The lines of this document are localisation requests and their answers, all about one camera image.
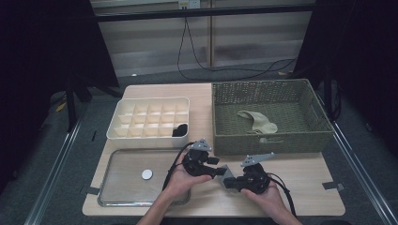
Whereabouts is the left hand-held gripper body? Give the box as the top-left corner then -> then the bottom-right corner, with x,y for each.
182,138 -> 218,179

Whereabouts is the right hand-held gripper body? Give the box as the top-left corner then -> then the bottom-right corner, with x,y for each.
239,151 -> 277,195

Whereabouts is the grey sock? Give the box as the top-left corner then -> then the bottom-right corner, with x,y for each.
218,164 -> 241,192

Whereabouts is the black sock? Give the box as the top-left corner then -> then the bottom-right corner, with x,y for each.
171,123 -> 189,138

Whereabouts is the clear box lid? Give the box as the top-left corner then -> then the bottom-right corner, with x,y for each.
97,147 -> 192,207

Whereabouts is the cream divided storage box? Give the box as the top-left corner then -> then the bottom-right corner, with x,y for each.
106,97 -> 191,148

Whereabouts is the cream sock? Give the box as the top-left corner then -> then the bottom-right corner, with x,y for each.
237,110 -> 279,135

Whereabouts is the green woven basket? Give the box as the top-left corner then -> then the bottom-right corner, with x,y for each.
211,78 -> 335,157

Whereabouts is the person's left hand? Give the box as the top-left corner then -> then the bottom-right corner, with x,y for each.
163,161 -> 213,202

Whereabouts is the person's right hand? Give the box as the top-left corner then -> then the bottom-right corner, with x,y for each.
240,183 -> 287,218

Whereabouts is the grey tape piece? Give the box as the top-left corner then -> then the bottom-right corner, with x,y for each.
322,182 -> 345,191
80,186 -> 101,196

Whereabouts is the black stand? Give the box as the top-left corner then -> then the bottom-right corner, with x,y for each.
64,74 -> 123,132

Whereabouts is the black horizontal bar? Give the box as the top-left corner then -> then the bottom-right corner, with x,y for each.
93,4 -> 317,23

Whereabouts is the black curtain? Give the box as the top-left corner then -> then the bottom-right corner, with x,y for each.
292,0 -> 398,158
0,0 -> 120,188

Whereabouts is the metal floor rail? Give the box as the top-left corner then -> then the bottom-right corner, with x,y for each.
23,102 -> 92,225
315,90 -> 398,225

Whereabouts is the black floor cable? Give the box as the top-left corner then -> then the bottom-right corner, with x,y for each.
176,17 -> 299,82

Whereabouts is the white wall outlet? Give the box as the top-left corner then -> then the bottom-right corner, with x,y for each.
177,0 -> 201,9

